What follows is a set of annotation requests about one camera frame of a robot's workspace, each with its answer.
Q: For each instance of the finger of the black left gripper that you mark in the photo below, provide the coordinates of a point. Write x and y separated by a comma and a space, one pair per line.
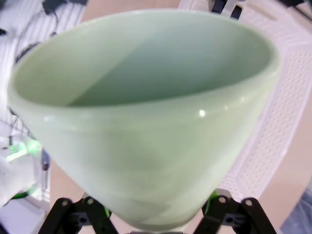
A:
235, 11
214, 5

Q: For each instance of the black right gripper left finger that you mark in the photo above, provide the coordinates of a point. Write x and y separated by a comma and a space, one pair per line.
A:
80, 217

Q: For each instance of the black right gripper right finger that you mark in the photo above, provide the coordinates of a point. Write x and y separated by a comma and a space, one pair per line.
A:
231, 217

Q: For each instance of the pale green cup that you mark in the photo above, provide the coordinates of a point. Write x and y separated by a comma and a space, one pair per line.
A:
146, 158

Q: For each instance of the white perforated plastic basket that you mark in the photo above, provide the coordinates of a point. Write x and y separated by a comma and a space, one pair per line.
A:
280, 97

